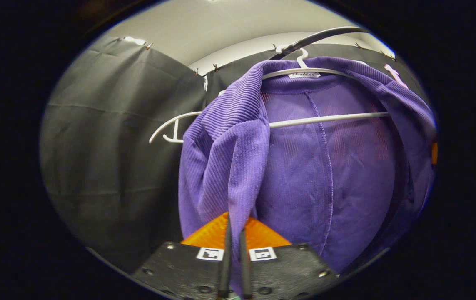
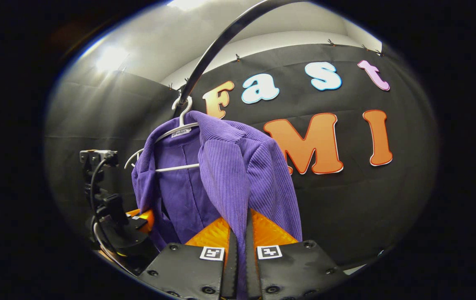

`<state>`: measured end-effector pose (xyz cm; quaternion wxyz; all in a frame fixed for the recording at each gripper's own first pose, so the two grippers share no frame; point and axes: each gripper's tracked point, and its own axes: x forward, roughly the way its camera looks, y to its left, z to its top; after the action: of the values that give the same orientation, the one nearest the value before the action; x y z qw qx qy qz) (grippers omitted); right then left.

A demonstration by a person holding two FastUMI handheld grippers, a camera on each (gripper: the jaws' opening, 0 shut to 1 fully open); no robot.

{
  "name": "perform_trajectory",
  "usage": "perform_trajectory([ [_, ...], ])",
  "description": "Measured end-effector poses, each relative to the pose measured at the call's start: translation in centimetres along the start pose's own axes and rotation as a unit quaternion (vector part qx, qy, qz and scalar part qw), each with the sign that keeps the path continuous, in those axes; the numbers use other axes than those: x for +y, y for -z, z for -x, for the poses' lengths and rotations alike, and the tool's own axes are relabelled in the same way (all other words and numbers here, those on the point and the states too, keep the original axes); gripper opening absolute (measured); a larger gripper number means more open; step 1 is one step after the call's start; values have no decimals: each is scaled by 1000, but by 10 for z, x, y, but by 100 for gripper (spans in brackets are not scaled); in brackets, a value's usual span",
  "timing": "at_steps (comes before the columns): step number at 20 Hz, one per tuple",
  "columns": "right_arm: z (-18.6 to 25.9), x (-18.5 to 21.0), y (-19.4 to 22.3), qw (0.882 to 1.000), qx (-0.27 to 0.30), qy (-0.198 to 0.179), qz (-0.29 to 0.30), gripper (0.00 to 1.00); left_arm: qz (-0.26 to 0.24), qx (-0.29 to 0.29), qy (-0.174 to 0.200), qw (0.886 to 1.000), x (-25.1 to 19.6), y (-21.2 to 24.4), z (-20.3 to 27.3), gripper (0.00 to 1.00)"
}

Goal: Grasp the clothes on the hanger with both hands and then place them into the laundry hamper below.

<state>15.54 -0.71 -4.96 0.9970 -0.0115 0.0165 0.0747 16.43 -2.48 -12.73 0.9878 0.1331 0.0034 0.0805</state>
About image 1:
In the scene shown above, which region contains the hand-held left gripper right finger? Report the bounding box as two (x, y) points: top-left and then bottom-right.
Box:
(240, 216), (340, 300)

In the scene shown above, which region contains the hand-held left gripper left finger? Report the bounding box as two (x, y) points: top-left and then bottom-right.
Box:
(132, 212), (232, 300)

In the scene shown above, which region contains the purple corduroy jacket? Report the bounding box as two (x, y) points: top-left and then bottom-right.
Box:
(178, 56), (437, 298)

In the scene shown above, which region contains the white plastic clothes hanger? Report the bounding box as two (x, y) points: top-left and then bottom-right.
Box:
(149, 90), (226, 144)
(262, 48), (390, 129)

